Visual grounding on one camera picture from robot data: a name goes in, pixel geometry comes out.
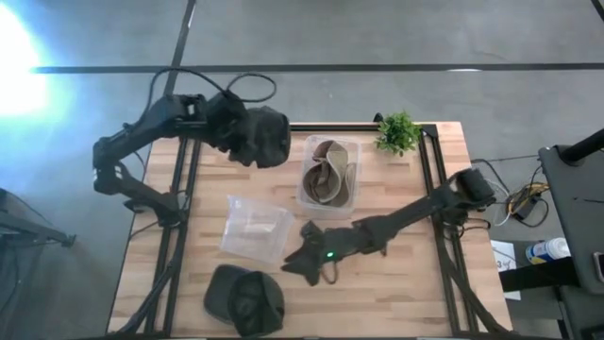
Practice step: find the black floor stand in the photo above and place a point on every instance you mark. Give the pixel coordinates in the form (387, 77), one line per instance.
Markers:
(33, 230)

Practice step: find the green potted plant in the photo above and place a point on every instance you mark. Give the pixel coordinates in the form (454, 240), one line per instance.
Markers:
(398, 133)

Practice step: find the white and blue can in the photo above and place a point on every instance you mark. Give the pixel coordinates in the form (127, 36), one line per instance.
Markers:
(547, 251)

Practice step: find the black aluminium frame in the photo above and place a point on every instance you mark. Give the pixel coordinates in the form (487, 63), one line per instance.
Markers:
(330, 126)

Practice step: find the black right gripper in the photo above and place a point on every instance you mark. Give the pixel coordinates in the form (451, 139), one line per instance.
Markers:
(344, 243)

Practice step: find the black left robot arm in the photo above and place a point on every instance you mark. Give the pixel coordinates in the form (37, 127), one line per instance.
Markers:
(141, 127)

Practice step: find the black pole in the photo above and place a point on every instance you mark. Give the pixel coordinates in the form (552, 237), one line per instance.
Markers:
(582, 146)

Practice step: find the black power brick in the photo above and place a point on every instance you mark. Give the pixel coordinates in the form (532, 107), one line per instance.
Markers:
(526, 208)

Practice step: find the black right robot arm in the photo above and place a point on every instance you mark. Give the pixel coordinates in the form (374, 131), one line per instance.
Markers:
(424, 203)

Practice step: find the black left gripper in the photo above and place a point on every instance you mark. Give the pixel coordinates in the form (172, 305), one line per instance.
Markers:
(222, 118)

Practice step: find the dark woven cap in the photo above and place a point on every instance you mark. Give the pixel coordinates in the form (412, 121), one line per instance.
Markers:
(245, 302)

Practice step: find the clear plastic bin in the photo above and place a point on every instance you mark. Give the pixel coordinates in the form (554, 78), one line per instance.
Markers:
(255, 231)
(349, 210)

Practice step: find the white paper sheet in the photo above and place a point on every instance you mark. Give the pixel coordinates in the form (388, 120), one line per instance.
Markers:
(502, 252)

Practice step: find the black flat bar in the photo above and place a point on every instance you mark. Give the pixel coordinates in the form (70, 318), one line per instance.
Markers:
(538, 276)

